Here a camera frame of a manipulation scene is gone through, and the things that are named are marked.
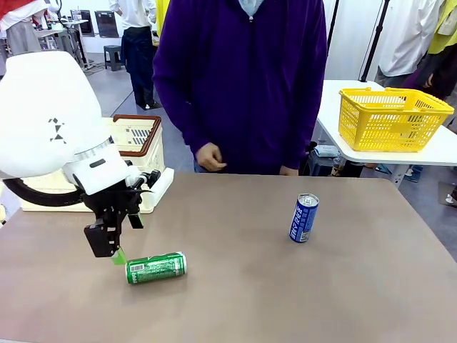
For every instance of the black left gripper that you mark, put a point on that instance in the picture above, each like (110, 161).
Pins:
(114, 203)

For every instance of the green drink can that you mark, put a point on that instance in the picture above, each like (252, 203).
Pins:
(157, 268)

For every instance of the blue drink can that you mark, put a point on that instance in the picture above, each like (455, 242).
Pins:
(303, 221)

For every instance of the person's left forearm purple sleeve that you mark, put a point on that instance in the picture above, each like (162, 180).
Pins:
(307, 135)

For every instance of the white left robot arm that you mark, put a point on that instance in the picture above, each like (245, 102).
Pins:
(46, 107)

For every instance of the person's right forearm purple sleeve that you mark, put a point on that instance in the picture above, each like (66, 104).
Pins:
(175, 121)

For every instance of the cream basket with brown rim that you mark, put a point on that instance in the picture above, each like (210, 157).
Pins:
(150, 150)

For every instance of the yellow plastic shopping basket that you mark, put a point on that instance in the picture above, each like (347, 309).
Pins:
(375, 128)

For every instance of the person's right hand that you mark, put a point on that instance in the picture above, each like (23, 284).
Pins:
(210, 157)

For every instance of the grey plastic stool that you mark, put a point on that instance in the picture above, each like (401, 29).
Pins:
(114, 57)

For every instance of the background person dark apron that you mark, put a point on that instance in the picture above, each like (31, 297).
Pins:
(137, 53)

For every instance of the person in purple sweater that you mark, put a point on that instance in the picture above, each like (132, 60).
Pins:
(242, 89)

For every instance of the dark stool under table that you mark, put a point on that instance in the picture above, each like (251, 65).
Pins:
(310, 166)

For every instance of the white background desk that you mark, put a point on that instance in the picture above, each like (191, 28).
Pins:
(68, 34)

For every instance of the black monitor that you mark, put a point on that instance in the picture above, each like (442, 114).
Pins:
(105, 24)
(80, 22)

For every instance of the blue white wipes pack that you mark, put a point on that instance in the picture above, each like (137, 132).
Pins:
(326, 150)

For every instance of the small dark bottle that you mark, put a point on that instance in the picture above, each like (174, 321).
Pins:
(336, 168)

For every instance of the background person yellow vest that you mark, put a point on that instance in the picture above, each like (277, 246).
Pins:
(162, 16)
(442, 32)

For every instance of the background person pale trousers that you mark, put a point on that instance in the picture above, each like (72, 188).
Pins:
(21, 35)

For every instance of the white side table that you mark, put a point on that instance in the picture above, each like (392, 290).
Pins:
(328, 107)

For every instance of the thin black stand pole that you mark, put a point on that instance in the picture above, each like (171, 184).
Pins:
(333, 25)

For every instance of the black tripod pole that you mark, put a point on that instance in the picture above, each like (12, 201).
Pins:
(373, 39)

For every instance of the background person white shirt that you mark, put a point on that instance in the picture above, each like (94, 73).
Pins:
(403, 39)

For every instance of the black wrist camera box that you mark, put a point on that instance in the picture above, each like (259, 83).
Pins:
(101, 238)

